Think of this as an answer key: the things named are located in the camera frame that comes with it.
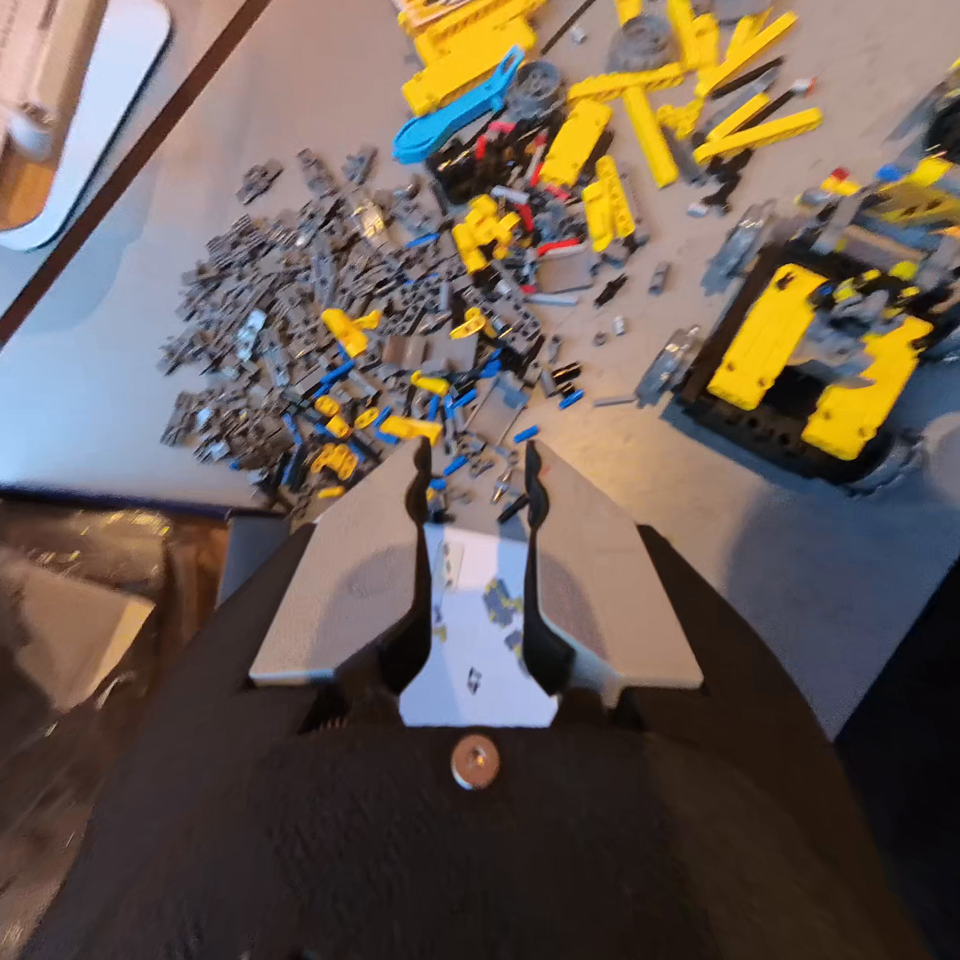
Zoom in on yellow blue beam assembly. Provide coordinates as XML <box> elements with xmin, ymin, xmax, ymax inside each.
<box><xmin>390</xmin><ymin>0</ymin><xmax>539</xmax><ymax>168</ymax></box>

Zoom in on yellow rectangular panel piece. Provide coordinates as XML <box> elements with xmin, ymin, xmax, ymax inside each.
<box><xmin>538</xmin><ymin>96</ymin><xmax>614</xmax><ymax>190</ymax></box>

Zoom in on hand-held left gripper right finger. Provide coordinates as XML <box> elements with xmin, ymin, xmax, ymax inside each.
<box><xmin>522</xmin><ymin>440</ymin><xmax>706</xmax><ymax>710</ymax></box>

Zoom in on white paper bag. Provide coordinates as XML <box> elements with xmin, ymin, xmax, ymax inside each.
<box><xmin>0</xmin><ymin>558</ymin><xmax>156</xmax><ymax>715</ymax></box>

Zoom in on clear plastic bag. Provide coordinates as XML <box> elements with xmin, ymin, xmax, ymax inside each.
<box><xmin>0</xmin><ymin>501</ymin><xmax>231</xmax><ymax>960</ymax></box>

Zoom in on grey gear wheel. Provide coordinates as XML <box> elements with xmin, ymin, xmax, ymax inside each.
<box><xmin>604</xmin><ymin>13</ymin><xmax>674</xmax><ymax>74</ymax></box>

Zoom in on person's dark top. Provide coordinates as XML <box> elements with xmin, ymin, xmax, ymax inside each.
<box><xmin>832</xmin><ymin>562</ymin><xmax>960</xmax><ymax>960</ymax></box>

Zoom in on white building instruction booklet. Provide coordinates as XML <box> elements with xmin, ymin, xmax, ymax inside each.
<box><xmin>397</xmin><ymin>521</ymin><xmax>561</xmax><ymax>730</ymax></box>

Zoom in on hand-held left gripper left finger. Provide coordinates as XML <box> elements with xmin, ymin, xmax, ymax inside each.
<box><xmin>246</xmin><ymin>438</ymin><xmax>435</xmax><ymax>689</ymax></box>

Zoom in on pile of building bricks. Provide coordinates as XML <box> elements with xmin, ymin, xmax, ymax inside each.
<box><xmin>157</xmin><ymin>146</ymin><xmax>678</xmax><ymax>528</ymax></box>

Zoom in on group of long yellow beams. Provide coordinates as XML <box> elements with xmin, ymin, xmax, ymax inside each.
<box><xmin>564</xmin><ymin>0</ymin><xmax>828</xmax><ymax>190</ymax></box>

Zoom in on dark grey cardboard box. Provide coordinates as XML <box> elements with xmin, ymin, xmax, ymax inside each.
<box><xmin>0</xmin><ymin>483</ymin><xmax>295</xmax><ymax>603</ymax></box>

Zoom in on instruction sheet display stand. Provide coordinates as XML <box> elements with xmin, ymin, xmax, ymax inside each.
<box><xmin>0</xmin><ymin>0</ymin><xmax>175</xmax><ymax>254</ymax></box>

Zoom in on yellow black brick vehicle model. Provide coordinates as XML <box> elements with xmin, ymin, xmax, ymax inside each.
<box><xmin>636</xmin><ymin>71</ymin><xmax>960</xmax><ymax>490</ymax></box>

